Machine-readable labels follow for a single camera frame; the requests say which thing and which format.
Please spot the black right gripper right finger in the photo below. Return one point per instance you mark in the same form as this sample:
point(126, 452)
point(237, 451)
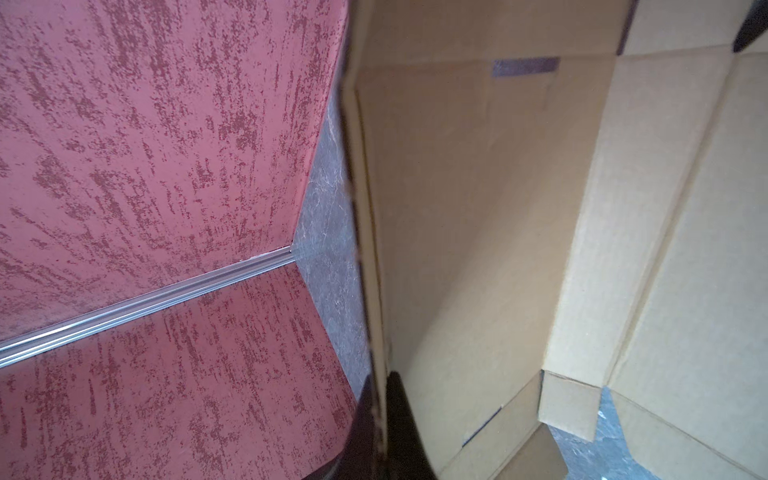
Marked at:
point(406, 457)

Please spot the brown cardboard box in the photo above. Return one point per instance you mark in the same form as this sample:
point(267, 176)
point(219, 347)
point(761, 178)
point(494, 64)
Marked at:
point(556, 202)

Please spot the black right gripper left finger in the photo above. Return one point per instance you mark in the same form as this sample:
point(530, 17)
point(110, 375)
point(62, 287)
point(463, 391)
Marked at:
point(356, 461)

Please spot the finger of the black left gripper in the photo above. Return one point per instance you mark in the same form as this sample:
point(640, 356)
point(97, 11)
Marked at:
point(753, 26)

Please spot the right rear aluminium corner post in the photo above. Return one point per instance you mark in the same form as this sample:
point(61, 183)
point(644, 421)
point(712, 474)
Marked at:
point(34, 343)

